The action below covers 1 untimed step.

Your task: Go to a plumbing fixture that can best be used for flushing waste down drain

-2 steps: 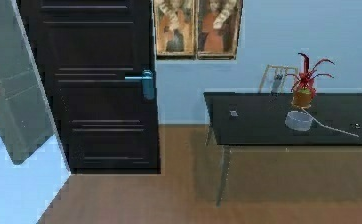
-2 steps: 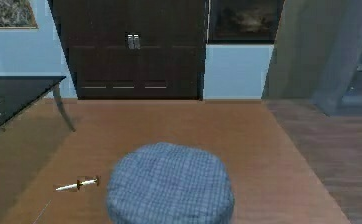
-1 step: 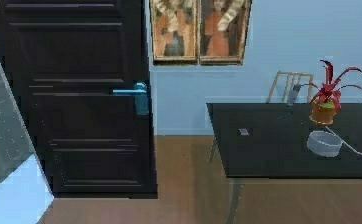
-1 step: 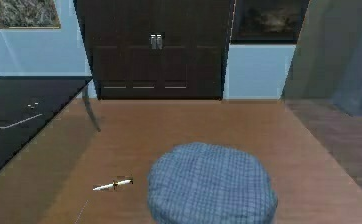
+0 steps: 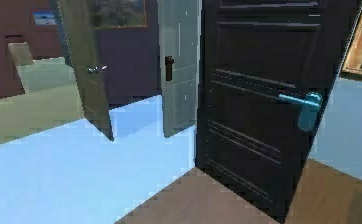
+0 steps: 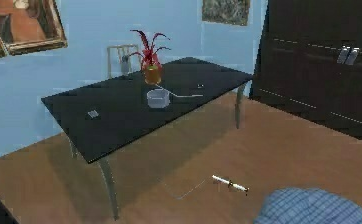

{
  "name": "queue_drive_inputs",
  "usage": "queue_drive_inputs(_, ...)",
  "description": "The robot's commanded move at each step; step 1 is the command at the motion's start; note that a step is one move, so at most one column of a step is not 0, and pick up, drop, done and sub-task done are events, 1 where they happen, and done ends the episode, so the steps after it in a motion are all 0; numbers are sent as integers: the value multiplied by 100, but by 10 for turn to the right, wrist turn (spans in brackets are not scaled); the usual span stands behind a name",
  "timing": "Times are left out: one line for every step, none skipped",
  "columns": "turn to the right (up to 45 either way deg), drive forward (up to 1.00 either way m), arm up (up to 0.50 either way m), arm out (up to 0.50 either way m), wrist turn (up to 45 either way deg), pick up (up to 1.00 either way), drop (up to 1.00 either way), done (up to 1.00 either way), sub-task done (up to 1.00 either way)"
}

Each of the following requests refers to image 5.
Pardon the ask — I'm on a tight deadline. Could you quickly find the grey-green room door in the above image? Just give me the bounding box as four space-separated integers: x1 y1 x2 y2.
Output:
156 0 203 139

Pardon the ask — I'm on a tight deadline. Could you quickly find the black panelled room door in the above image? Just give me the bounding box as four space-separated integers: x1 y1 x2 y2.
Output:
194 0 362 224

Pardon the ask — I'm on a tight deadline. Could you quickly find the olive brown room door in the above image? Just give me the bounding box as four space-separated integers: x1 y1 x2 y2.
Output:
56 0 115 142

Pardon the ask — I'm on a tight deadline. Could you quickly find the black door handle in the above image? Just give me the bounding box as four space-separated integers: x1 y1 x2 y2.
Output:
164 55 175 82

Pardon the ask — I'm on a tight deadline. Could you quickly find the silver door handle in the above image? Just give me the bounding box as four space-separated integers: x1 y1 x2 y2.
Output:
87 64 109 75

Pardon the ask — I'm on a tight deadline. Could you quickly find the dark framed wall picture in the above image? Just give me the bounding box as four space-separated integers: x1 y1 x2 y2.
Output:
92 0 148 30

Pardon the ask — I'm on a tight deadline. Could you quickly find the blue door handle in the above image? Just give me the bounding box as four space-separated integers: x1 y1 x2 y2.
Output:
278 92 324 132

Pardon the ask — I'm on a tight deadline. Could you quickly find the small blue wall picture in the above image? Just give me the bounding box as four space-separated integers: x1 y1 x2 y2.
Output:
32 10 58 27

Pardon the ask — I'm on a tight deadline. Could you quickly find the gold framed wall picture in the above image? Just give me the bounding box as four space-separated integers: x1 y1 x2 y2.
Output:
341 0 362 78

